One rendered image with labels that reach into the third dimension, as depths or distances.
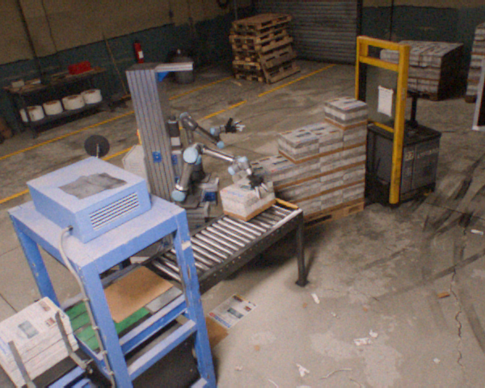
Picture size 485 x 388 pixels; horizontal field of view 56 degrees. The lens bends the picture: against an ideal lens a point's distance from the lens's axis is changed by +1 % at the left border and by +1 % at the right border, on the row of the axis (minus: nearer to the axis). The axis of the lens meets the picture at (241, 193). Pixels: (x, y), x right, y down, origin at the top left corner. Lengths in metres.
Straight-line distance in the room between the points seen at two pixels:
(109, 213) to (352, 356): 2.21
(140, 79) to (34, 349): 2.27
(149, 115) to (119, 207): 1.67
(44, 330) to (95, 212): 0.77
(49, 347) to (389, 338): 2.52
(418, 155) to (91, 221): 3.92
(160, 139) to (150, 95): 0.41
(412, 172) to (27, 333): 4.26
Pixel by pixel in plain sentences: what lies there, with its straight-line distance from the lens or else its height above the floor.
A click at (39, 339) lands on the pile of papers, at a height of 1.02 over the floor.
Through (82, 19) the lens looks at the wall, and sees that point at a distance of 10.70.
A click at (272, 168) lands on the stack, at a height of 0.83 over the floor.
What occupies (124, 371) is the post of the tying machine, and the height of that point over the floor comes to 0.75.
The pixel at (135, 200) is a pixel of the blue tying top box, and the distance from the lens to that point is 2.69.
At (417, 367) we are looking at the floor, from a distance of 3.87.
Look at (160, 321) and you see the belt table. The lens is 3.17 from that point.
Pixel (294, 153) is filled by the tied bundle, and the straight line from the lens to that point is 4.71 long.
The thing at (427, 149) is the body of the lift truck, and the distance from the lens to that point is 5.59.
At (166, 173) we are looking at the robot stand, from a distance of 4.36.
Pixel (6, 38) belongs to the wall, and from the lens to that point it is 10.09.
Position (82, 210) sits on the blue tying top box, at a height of 1.74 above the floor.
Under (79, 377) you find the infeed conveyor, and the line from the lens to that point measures 3.09.
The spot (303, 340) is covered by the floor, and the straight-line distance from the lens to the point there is 3.95.
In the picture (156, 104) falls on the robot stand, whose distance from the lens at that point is 4.13.
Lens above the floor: 2.88
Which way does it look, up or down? 29 degrees down
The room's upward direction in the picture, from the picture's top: 6 degrees counter-clockwise
